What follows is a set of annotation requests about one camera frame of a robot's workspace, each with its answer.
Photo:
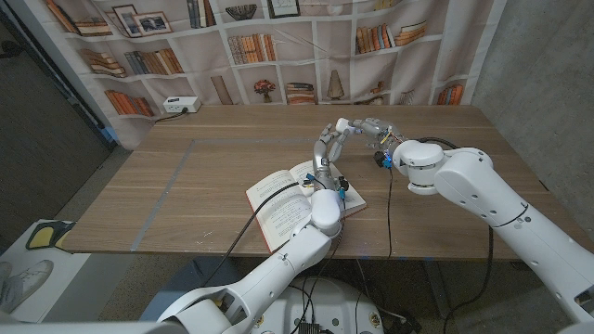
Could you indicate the open book red cover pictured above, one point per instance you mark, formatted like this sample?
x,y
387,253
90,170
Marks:
x,y
278,209

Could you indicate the grey finned torso module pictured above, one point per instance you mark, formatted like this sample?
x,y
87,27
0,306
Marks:
x,y
308,328

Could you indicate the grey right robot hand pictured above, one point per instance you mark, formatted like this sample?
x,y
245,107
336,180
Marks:
x,y
378,130

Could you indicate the white power strip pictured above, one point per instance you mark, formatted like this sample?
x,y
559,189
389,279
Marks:
x,y
181,104

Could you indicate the white airpods case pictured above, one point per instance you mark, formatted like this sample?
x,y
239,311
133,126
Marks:
x,y
342,125

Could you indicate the blue floor mat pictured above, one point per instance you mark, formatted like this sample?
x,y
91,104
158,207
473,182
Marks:
x,y
195,283

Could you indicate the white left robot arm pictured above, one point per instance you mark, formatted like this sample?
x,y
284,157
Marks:
x,y
278,264

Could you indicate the white floor board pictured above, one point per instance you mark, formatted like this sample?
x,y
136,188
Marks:
x,y
65,273

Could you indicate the black floor adapter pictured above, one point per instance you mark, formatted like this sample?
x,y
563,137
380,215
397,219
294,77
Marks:
x,y
401,325

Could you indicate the white sneaker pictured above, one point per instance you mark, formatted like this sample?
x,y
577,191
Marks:
x,y
28,283

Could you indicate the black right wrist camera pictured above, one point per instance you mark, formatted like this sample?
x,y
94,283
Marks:
x,y
383,160

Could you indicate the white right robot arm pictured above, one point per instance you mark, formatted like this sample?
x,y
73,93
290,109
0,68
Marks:
x,y
492,199

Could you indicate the yellow and black pad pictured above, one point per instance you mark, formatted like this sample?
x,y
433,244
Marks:
x,y
42,236

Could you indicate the printed bookshelf backdrop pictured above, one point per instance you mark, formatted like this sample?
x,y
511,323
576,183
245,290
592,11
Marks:
x,y
325,60

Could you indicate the grey table leg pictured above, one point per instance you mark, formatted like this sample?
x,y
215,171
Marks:
x,y
438,287

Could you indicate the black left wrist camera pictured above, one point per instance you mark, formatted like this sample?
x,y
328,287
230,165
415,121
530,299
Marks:
x,y
342,184

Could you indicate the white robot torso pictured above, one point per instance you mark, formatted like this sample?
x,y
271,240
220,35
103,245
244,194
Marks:
x,y
343,306

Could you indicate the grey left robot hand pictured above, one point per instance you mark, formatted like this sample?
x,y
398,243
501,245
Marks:
x,y
322,158

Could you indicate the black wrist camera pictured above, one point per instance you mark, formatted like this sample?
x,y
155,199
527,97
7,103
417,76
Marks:
x,y
342,184
383,160

